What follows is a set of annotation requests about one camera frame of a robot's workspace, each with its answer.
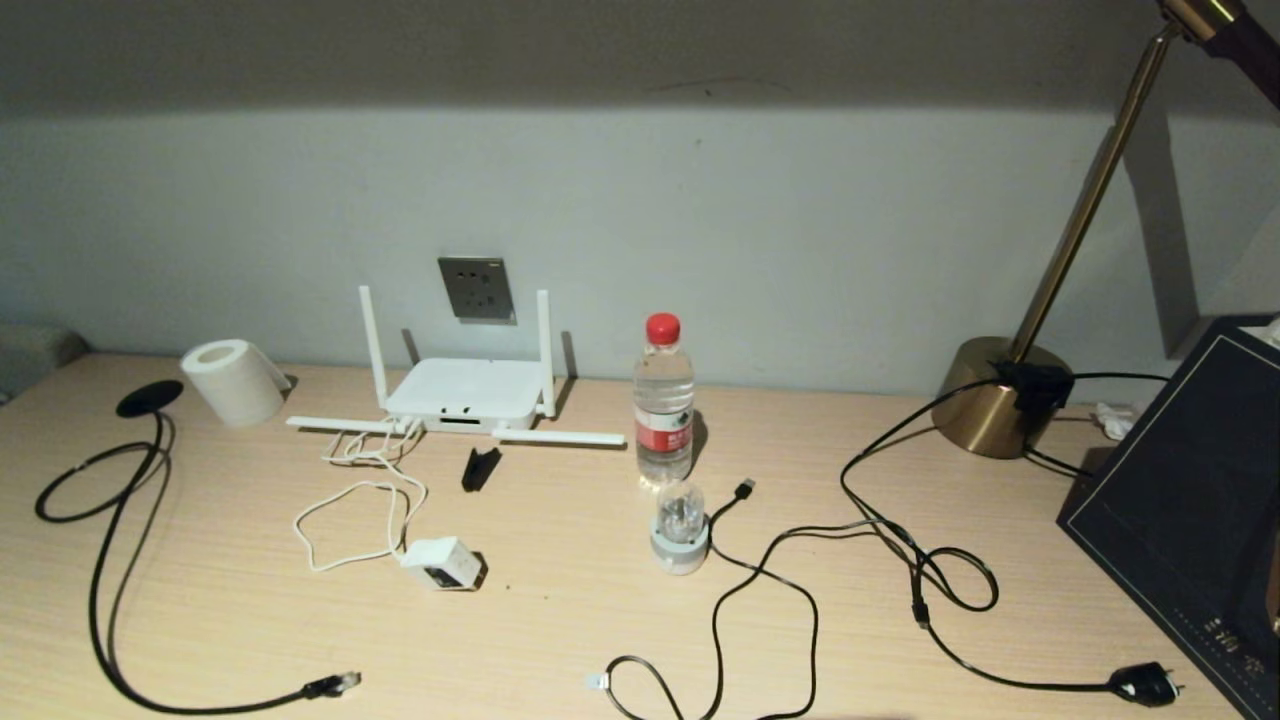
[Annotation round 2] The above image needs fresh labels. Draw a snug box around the white power adapter with cord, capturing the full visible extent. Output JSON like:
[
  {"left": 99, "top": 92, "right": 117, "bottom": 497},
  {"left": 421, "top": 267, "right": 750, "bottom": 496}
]
[{"left": 293, "top": 415, "right": 429, "bottom": 574}]

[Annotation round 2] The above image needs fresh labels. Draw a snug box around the black ethernet cable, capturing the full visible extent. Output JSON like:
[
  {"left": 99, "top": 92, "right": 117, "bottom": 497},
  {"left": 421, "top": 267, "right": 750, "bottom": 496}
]
[{"left": 35, "top": 408, "right": 363, "bottom": 717}]

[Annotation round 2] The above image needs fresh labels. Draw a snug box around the white router with antennas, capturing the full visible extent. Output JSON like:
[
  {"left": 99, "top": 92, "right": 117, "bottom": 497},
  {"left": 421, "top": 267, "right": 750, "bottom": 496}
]
[{"left": 286, "top": 285, "right": 627, "bottom": 447}]

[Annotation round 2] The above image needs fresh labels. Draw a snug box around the water bottle red cap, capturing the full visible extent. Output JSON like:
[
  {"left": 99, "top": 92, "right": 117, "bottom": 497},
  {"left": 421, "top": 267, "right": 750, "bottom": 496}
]
[{"left": 632, "top": 312, "right": 697, "bottom": 488}]

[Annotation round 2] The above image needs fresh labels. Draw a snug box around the small white clear humidifier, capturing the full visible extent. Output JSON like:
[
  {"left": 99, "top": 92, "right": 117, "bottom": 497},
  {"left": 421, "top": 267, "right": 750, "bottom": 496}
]
[{"left": 650, "top": 480, "right": 712, "bottom": 576}]

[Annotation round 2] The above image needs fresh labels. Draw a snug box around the small black stand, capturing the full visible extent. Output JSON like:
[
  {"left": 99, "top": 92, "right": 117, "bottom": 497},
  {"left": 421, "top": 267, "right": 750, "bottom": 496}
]
[{"left": 461, "top": 446, "right": 502, "bottom": 493}]

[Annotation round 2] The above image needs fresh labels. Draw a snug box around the brass desk lamp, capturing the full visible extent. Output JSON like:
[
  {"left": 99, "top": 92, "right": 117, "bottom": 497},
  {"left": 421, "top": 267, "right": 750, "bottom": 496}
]
[{"left": 932, "top": 0, "right": 1280, "bottom": 459}]

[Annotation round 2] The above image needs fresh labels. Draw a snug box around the white toilet paper roll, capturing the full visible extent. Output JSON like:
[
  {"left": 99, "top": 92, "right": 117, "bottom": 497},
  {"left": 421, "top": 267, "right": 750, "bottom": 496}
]
[{"left": 180, "top": 338, "right": 293, "bottom": 429}]

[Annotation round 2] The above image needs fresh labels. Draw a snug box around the crumpled white tissue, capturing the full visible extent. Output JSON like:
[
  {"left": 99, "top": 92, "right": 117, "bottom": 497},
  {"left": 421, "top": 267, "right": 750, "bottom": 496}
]
[{"left": 1092, "top": 400, "right": 1137, "bottom": 442}]

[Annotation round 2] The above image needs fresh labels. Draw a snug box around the black box with gold trim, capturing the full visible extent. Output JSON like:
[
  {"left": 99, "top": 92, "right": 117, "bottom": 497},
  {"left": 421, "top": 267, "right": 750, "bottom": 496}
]
[{"left": 1057, "top": 315, "right": 1280, "bottom": 720}]

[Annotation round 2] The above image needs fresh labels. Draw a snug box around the black USB cable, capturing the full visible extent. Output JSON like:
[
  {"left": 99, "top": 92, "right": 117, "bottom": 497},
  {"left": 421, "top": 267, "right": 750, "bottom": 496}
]
[
  {"left": 705, "top": 478, "right": 936, "bottom": 720},
  {"left": 585, "top": 655, "right": 691, "bottom": 720}
]

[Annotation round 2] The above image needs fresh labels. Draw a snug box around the grey wall socket plate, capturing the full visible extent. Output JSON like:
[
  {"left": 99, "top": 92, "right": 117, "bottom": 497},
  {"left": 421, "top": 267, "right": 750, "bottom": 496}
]
[{"left": 437, "top": 257, "right": 517, "bottom": 325}]

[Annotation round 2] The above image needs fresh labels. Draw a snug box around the black adapter plug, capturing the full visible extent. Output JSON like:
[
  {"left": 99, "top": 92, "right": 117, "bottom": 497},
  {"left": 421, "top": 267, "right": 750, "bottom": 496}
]
[{"left": 995, "top": 362, "right": 1076, "bottom": 413}]

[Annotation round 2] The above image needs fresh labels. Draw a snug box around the black oval disc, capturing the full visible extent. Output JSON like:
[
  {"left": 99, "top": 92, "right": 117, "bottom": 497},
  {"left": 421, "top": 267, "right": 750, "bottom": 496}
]
[{"left": 116, "top": 379, "right": 185, "bottom": 419}]

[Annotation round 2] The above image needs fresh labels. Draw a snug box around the black lamp power cord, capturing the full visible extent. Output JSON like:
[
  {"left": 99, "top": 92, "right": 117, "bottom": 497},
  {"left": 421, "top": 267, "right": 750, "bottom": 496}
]
[{"left": 840, "top": 372, "right": 1187, "bottom": 709}]

